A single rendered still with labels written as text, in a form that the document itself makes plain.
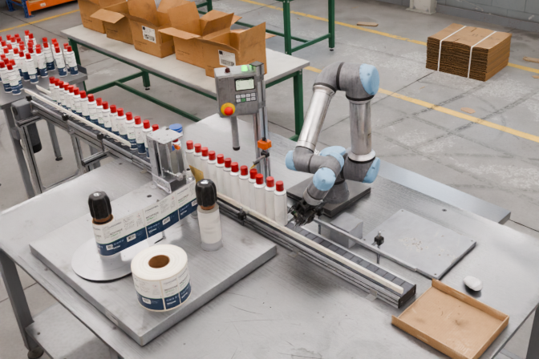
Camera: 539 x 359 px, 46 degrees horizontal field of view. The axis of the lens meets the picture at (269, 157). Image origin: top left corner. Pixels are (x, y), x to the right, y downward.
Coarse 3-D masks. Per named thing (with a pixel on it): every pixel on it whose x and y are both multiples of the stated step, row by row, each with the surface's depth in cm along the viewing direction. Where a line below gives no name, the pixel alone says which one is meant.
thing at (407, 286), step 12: (144, 156) 326; (228, 204) 284; (252, 216) 274; (276, 228) 266; (300, 228) 265; (300, 240) 258; (312, 240) 257; (324, 240) 257; (336, 252) 250; (348, 252) 249; (360, 264) 243; (372, 264) 242; (384, 276) 236; (396, 276) 236; (408, 288) 230
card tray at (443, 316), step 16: (432, 288) 236; (448, 288) 232; (416, 304) 229; (432, 304) 229; (448, 304) 228; (464, 304) 228; (480, 304) 224; (400, 320) 218; (416, 320) 222; (432, 320) 222; (448, 320) 221; (464, 320) 221; (480, 320) 221; (496, 320) 220; (416, 336) 215; (432, 336) 215; (448, 336) 215; (464, 336) 215; (480, 336) 214; (496, 336) 214; (448, 352) 207; (464, 352) 209; (480, 352) 206
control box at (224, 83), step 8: (248, 64) 268; (216, 72) 262; (224, 72) 261; (232, 72) 261; (240, 72) 260; (248, 72) 260; (216, 80) 261; (224, 80) 259; (232, 80) 260; (256, 80) 262; (216, 88) 268; (224, 88) 261; (232, 88) 261; (256, 88) 263; (224, 96) 262; (232, 96) 263; (256, 96) 265; (224, 104) 264; (232, 104) 265; (240, 104) 265; (248, 104) 266; (256, 104) 267; (224, 112) 266; (240, 112) 267; (248, 112) 268; (256, 112) 269
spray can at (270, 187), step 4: (272, 176) 263; (268, 180) 261; (272, 180) 261; (268, 184) 262; (272, 184) 262; (268, 188) 262; (272, 188) 262; (268, 192) 263; (272, 192) 262; (268, 196) 264; (272, 196) 263; (268, 200) 265; (272, 200) 264; (268, 204) 266; (272, 204) 265; (268, 208) 267; (272, 208) 266; (268, 212) 268; (272, 212) 267; (268, 216) 269; (272, 216) 268
